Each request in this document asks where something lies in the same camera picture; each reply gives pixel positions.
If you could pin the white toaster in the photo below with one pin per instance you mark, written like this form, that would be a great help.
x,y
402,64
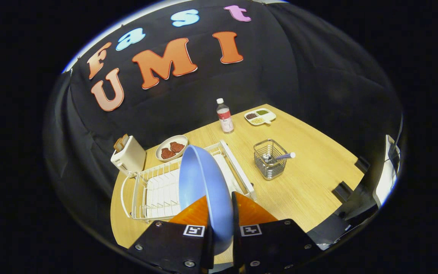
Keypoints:
x,y
133,158

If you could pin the toast slice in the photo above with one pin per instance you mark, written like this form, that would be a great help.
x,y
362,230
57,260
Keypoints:
x,y
125,139
118,145

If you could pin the pile of green beans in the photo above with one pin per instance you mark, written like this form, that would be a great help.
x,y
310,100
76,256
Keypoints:
x,y
262,112

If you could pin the pile of brown beans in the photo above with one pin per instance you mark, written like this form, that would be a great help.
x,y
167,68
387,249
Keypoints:
x,y
251,115

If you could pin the white divided dish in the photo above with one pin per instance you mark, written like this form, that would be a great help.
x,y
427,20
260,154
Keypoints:
x,y
269,115

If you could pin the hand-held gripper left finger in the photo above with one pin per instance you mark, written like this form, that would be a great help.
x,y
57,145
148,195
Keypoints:
x,y
173,247

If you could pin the black backdrop cloth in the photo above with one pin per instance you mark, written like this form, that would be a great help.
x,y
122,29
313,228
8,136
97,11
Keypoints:
x,y
299,76

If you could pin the blue plate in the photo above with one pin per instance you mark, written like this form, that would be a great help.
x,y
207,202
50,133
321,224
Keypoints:
x,y
203,179

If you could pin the beige oval plate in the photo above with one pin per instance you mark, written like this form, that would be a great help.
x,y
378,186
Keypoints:
x,y
179,139

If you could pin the black table clamp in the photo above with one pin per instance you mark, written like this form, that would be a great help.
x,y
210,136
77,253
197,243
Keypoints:
x,y
362,164
342,191

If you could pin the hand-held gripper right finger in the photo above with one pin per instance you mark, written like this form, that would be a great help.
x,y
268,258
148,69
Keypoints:
x,y
235,236

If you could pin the brown meat piece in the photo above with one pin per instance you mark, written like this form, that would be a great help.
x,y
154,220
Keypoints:
x,y
177,147
167,153

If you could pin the pile of yellow beans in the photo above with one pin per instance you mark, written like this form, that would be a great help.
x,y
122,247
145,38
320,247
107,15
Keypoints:
x,y
257,120

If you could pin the white dish rack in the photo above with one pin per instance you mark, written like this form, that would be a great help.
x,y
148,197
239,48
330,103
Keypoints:
x,y
158,190

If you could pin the clear bottle with red label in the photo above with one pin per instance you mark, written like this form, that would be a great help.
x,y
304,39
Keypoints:
x,y
225,120

